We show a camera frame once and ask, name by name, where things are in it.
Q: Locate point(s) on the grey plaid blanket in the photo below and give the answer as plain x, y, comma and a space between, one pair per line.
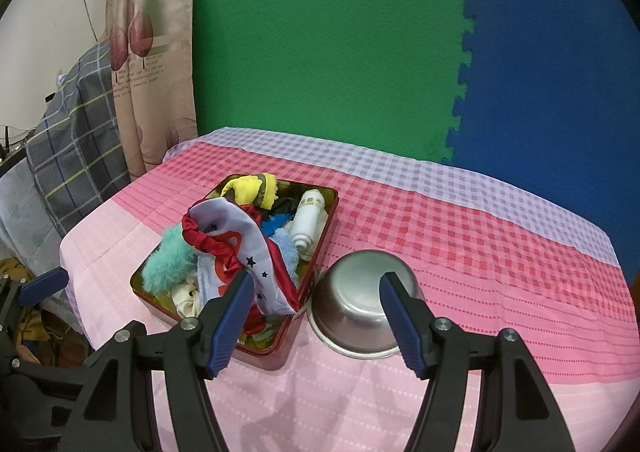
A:
80, 147

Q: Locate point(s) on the steel bowl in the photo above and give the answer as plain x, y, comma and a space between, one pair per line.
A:
350, 302

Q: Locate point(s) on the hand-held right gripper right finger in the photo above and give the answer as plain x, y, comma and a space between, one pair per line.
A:
405, 322

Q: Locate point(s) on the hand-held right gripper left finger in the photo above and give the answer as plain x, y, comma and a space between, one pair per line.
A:
230, 317

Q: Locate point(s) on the white bottle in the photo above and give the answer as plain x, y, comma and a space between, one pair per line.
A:
307, 222

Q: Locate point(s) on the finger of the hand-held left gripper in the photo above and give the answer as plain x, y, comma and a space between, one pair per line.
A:
47, 284

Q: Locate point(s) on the bright blue cloth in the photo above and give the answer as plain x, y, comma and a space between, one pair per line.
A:
277, 223

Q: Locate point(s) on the pink checked tablecloth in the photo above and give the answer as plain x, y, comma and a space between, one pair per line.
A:
450, 257

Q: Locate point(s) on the light blue fluffy cloth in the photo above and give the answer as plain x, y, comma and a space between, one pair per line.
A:
289, 252

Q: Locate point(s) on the yellow plush toy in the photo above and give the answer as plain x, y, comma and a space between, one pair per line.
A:
250, 189

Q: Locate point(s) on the teal fluffy cloth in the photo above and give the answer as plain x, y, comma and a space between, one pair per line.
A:
165, 267

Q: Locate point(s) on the red tin box gold interior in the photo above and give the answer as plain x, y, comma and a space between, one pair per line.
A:
272, 357

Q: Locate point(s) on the white star printed cloth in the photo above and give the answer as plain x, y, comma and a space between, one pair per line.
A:
235, 222

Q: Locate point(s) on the blue foam mat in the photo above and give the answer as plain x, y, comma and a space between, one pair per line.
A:
550, 82

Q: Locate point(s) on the cream cloth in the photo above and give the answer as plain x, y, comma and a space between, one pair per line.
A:
185, 297

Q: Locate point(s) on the green foam mat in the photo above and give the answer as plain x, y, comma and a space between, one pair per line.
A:
325, 42

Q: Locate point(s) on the floral beige curtain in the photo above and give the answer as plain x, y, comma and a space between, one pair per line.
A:
160, 82

